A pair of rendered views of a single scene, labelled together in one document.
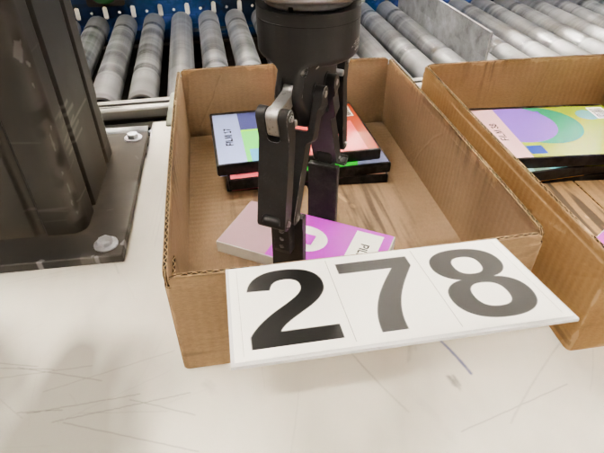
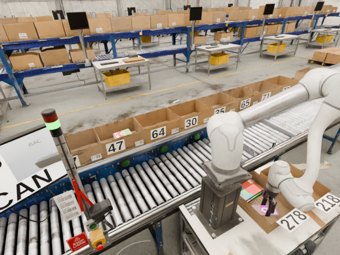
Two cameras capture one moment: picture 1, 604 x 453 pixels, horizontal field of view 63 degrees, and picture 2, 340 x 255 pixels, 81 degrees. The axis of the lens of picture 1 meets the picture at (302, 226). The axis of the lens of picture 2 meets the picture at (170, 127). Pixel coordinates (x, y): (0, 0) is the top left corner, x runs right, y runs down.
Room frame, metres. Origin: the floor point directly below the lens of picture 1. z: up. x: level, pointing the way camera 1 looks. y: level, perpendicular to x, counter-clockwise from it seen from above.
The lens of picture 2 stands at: (-0.24, 0.87, 2.01)
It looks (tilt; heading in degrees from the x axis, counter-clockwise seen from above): 32 degrees down; 342
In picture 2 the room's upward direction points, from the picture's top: 2 degrees counter-clockwise
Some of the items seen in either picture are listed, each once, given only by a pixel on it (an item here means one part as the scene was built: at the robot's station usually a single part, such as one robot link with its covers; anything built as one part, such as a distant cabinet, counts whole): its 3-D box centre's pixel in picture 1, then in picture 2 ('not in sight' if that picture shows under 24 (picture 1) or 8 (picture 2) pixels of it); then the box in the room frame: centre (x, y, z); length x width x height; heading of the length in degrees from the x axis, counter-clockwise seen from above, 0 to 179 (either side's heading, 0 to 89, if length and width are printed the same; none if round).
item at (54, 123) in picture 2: not in sight; (51, 120); (0.58, 1.11, 1.62); 0.05 x 0.05 x 0.06
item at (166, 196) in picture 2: not in sight; (155, 180); (0.95, 0.63, 0.72); 0.52 x 0.05 x 0.05; 11
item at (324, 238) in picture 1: (306, 244); (265, 210); (0.37, 0.00, 0.76); 0.16 x 0.07 x 0.02; 67
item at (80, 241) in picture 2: not in sight; (83, 239); (0.54, 1.17, 0.85); 0.16 x 0.01 x 0.13; 101
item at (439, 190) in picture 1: (314, 173); (259, 198); (0.45, -0.01, 0.80); 0.38 x 0.28 x 0.10; 10
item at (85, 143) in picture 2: not in sight; (76, 150); (1.30, 1.22, 0.97); 0.39 x 0.29 x 0.17; 101
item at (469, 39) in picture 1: (436, 21); (236, 141); (1.12, -0.29, 0.76); 0.46 x 0.01 x 0.09; 11
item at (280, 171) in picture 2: not in sight; (280, 174); (0.36, 0.00, 1.13); 0.13 x 0.11 x 0.16; 171
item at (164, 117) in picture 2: not in sight; (157, 124); (1.44, 0.46, 0.96); 0.39 x 0.29 x 0.17; 101
